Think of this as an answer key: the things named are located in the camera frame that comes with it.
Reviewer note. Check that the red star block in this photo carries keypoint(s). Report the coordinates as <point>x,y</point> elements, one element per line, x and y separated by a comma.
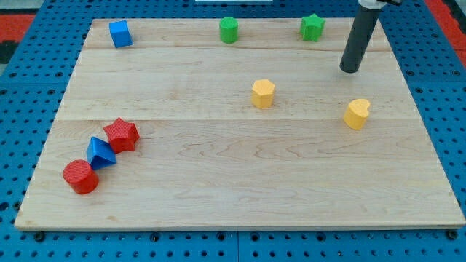
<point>122,135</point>

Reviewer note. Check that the green star block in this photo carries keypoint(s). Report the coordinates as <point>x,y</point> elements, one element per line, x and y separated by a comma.
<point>312,27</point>

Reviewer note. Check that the blue triangle block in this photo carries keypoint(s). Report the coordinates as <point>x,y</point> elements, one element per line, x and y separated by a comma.
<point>100,154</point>

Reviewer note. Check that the yellow hexagon block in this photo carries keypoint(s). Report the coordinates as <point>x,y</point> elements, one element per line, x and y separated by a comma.
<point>263,92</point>

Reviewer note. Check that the wooden board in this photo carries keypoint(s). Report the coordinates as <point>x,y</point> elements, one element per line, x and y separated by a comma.
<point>208,160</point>

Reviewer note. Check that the green cylinder block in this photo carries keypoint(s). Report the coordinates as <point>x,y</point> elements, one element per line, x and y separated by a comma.
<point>228,27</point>

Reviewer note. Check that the yellow heart block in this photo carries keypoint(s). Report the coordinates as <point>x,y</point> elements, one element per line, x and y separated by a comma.
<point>357,113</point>

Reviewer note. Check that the blue cube block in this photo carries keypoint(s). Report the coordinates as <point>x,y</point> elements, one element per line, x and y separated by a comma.
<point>120,33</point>

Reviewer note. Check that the red cylinder block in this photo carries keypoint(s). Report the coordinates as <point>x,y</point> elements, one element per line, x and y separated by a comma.
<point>80,176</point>

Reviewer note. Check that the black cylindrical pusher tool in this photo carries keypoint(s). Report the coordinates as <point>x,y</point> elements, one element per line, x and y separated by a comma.
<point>361,32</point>

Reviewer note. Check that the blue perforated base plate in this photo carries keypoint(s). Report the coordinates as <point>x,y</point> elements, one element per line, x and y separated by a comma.
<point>35,80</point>

